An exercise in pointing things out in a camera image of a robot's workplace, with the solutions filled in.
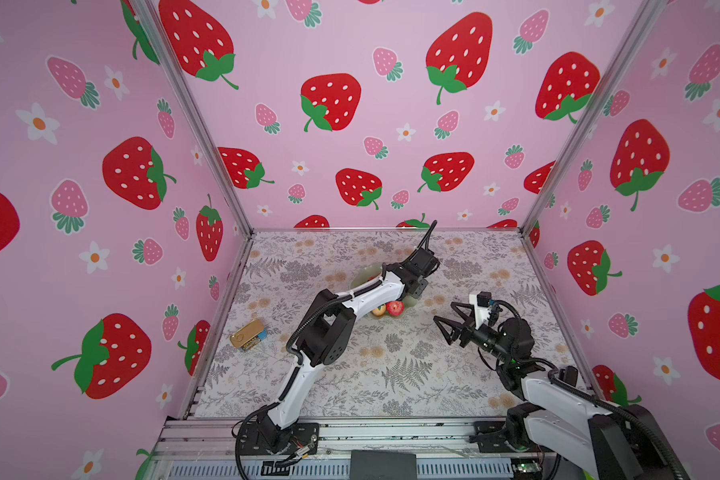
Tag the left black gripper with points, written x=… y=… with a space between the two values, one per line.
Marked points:
x=421 y=285

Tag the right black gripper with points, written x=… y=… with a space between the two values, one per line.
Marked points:
x=459 y=327

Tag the pink fake peach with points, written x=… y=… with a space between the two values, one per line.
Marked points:
x=395 y=308

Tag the red yellow fake apple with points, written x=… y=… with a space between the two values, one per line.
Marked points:
x=380 y=311

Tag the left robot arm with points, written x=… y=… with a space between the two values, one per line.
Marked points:
x=323 y=335

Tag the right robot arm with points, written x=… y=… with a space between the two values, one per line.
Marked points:
x=602 y=438

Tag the light green fruit bowl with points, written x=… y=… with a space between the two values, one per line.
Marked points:
x=381 y=289

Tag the green circuit board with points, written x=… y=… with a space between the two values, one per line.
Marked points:
x=526 y=470

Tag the spam tin can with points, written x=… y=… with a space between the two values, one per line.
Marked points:
x=249 y=335

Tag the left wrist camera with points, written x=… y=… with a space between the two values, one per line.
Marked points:
x=422 y=262

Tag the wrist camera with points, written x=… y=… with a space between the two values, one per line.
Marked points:
x=484 y=309
x=422 y=262

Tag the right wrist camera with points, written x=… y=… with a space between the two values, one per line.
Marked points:
x=484 y=309

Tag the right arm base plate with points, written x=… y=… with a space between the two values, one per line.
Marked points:
x=491 y=436

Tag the black box on rail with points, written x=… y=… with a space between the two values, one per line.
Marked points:
x=382 y=465

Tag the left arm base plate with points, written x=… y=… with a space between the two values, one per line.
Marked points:
x=254 y=439

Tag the aluminium rail frame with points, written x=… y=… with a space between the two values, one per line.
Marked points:
x=204 y=449

